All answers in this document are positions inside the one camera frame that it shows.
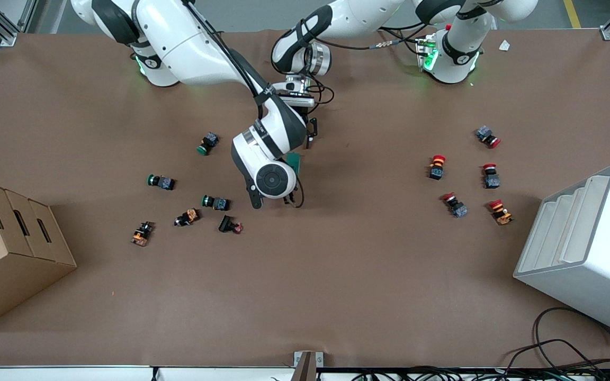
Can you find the green load switch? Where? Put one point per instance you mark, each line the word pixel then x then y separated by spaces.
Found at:
pixel 296 161

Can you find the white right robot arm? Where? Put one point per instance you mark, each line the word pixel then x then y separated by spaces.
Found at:
pixel 188 47

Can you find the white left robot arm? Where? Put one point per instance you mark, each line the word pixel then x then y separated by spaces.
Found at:
pixel 368 16

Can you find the brown table mat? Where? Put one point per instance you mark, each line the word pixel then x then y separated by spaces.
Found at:
pixel 337 264

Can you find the white paper scrap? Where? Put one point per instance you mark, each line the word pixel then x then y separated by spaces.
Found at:
pixel 504 45

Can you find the brown cardboard box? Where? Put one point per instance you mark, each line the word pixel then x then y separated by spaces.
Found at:
pixel 8 275

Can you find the white plastic sorting rack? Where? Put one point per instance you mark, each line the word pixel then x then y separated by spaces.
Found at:
pixel 591 286

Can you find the green push button switch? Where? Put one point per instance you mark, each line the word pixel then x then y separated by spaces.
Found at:
pixel 208 142
pixel 164 183
pixel 219 203

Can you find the black switch with pink tip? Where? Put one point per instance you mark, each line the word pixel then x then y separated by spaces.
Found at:
pixel 226 224

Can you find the orange black small switch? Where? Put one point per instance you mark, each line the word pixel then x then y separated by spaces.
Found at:
pixel 190 215

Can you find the orange black selector switch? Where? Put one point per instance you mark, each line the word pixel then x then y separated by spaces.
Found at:
pixel 141 236

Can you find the red button orange body switch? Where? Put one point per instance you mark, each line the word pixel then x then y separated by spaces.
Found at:
pixel 436 170
pixel 502 216

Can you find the red push button switch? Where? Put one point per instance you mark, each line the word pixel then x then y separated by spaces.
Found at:
pixel 491 181
pixel 485 133
pixel 458 210

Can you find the metal bracket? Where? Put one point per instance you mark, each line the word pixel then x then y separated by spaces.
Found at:
pixel 305 368

